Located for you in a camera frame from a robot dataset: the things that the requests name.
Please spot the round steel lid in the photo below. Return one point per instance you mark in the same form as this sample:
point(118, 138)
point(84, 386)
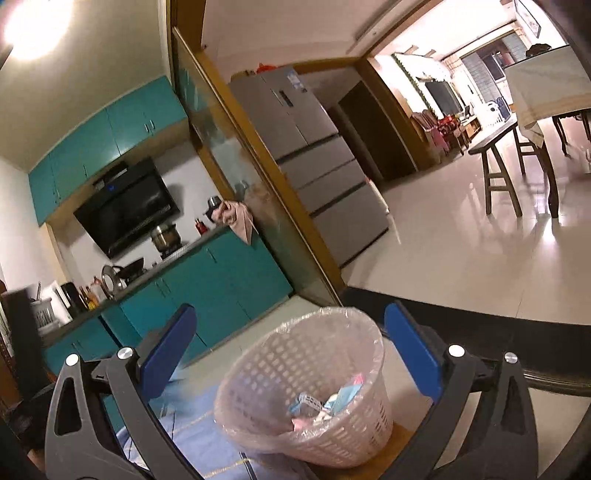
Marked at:
point(111, 279)

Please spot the blue and white packet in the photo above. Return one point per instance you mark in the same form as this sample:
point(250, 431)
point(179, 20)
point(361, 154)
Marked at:
point(341, 399)

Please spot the red bottle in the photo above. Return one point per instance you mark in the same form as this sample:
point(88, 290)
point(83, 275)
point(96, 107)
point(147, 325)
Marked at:
point(202, 226)

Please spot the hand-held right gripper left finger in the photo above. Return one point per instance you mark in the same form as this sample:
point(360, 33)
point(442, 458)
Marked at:
point(168, 346)

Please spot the wooden bench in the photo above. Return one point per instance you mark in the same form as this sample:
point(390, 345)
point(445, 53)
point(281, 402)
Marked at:
point(496, 138)

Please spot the framed wall picture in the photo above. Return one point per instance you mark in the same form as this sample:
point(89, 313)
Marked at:
point(528, 16)

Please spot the group of seasoning bottles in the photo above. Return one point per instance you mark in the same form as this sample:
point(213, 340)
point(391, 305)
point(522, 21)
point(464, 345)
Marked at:
point(92, 295)

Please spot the silver refrigerator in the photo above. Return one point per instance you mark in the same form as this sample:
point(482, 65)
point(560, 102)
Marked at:
point(318, 161)

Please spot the white plastic lattice basket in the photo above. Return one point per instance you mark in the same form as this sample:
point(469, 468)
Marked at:
point(360, 434)

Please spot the ceiling light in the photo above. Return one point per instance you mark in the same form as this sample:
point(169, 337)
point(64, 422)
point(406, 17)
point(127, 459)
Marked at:
point(32, 23)

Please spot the dark wooden door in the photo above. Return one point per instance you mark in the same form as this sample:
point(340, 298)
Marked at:
point(374, 134)

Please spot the pink chairs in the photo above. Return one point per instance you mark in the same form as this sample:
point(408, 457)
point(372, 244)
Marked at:
point(438, 134)

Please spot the black countertop appliance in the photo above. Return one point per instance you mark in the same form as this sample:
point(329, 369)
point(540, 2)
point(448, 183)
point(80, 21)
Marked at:
point(70, 295)

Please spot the clear plastic basket liner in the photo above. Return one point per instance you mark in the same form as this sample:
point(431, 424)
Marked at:
point(240, 415)

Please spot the wall television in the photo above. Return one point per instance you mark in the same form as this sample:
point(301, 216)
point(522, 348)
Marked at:
point(443, 99)

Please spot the teal kitchen cabinets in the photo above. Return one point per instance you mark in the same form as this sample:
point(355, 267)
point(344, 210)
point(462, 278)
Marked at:
point(217, 277)
point(92, 152)

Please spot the teal upper kitchen cabinets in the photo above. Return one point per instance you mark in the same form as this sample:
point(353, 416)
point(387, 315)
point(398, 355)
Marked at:
point(92, 152)

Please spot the black wok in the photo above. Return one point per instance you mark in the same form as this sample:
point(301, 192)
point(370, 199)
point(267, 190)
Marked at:
point(131, 270)

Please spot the dark pot with steel lid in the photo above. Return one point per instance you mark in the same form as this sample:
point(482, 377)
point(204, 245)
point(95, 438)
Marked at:
point(214, 207)

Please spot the blue cloth with yellow stripes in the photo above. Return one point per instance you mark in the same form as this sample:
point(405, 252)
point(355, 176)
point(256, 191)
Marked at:
point(194, 424)

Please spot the dining table with cream cloth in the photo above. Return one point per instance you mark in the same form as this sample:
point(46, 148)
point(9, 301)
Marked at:
point(545, 87)

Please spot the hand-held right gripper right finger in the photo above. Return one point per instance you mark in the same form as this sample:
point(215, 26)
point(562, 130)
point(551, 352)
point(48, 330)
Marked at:
point(411, 350)

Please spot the teal lower kitchen cabinets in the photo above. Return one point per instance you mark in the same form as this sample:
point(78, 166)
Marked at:
point(217, 277)

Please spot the black range hood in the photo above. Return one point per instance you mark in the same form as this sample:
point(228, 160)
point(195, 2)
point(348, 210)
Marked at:
point(124, 212)

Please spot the glass door with wooden frame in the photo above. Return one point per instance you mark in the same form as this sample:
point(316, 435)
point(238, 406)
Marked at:
point(231, 161)

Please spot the pink hanging towel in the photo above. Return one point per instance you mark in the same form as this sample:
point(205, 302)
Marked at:
point(238, 219)

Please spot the stainless steel pot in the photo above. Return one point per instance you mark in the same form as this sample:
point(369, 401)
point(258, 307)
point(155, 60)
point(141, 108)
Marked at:
point(165, 237)

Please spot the white dish rack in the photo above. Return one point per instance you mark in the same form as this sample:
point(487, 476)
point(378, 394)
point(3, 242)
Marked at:
point(46, 314)

